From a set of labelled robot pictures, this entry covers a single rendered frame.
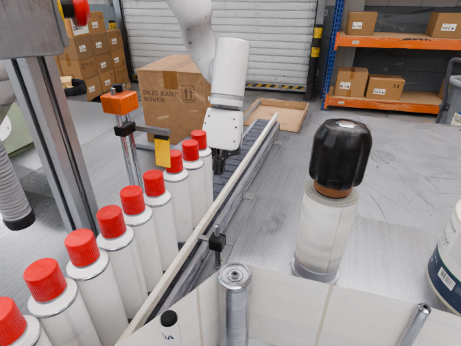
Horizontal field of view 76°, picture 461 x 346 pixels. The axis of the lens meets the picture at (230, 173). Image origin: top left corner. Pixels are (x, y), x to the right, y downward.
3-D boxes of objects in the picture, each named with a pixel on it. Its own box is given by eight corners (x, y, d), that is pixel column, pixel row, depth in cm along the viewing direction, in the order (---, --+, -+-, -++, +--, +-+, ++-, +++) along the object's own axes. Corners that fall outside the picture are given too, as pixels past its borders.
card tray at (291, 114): (298, 132, 126) (299, 123, 124) (240, 125, 134) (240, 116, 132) (307, 110, 151) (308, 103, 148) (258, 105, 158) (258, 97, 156)
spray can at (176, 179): (182, 248, 62) (171, 162, 52) (164, 237, 65) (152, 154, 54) (198, 234, 66) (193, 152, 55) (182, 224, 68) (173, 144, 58)
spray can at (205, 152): (209, 217, 71) (205, 139, 60) (188, 213, 72) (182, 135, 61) (216, 204, 75) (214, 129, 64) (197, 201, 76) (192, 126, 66)
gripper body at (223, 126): (202, 101, 73) (197, 145, 76) (241, 105, 70) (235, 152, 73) (213, 102, 80) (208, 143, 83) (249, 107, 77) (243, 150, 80)
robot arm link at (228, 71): (205, 93, 78) (217, 93, 69) (210, 39, 75) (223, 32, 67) (234, 97, 81) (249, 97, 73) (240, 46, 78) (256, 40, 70)
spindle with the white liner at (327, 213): (337, 294, 53) (382, 140, 37) (287, 279, 55) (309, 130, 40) (339, 258, 60) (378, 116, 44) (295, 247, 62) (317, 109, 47)
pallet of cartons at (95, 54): (88, 112, 392) (64, 14, 333) (33, 108, 407) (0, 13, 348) (132, 88, 493) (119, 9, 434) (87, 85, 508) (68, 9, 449)
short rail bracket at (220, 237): (221, 274, 62) (221, 231, 56) (208, 270, 63) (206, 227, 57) (227, 263, 65) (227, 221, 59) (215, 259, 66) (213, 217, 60)
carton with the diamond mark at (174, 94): (207, 148, 109) (204, 73, 95) (147, 142, 114) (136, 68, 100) (227, 119, 134) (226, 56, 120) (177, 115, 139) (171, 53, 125)
